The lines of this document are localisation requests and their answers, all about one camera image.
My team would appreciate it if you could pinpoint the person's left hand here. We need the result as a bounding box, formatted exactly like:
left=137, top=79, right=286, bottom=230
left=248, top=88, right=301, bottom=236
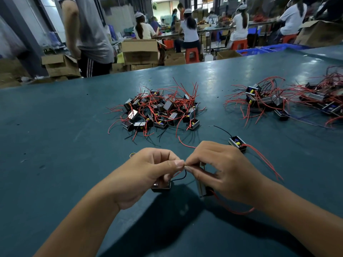
left=104, top=147, right=185, bottom=209

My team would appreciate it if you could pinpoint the person's right hand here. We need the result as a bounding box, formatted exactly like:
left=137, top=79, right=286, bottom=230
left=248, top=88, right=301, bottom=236
left=185, top=141, right=266, bottom=207

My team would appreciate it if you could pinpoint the central pile of wired modules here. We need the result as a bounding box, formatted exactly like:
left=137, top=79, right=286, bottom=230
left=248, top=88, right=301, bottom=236
left=107, top=80, right=207, bottom=149

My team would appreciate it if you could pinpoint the person's right forearm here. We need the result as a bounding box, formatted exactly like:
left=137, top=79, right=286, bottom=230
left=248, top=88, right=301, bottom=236
left=252, top=182, right=343, bottom=257

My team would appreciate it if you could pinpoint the person's left forearm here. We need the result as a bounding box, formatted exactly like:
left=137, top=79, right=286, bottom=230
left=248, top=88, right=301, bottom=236
left=35, top=187, right=129, bottom=257

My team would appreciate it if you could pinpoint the shallow cardboard box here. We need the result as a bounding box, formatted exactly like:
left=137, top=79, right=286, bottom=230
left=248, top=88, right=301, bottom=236
left=216, top=50, right=242, bottom=60

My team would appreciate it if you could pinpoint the low cardboard box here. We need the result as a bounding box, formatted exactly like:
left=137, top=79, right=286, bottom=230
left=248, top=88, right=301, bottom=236
left=164, top=52, right=186, bottom=66

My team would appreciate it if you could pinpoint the large closed cardboard box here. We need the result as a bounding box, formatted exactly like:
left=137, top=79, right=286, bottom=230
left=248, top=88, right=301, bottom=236
left=121, top=39, right=160, bottom=65

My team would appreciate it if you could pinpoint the blue plastic crate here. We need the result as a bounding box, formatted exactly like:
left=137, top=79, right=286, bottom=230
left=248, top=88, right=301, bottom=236
left=261, top=44, right=310, bottom=52
left=236, top=48, right=270, bottom=56

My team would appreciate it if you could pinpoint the open cardboard box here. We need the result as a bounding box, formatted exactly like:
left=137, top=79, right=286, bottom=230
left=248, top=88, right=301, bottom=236
left=42, top=54, right=81, bottom=78

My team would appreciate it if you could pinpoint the tilted cardboard box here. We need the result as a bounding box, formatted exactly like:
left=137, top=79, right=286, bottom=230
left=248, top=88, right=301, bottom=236
left=295, top=20, right=343, bottom=47

